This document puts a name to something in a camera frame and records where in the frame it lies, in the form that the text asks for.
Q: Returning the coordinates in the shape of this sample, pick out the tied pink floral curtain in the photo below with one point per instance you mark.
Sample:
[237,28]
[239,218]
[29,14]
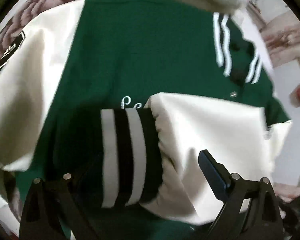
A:
[282,38]

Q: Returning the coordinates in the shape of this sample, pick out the green white varsity jacket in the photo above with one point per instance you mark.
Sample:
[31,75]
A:
[121,96]

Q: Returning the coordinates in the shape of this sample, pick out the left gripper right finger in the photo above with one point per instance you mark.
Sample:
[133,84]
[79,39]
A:
[250,209]

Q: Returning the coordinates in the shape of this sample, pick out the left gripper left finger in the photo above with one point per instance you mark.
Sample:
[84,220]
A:
[45,206]

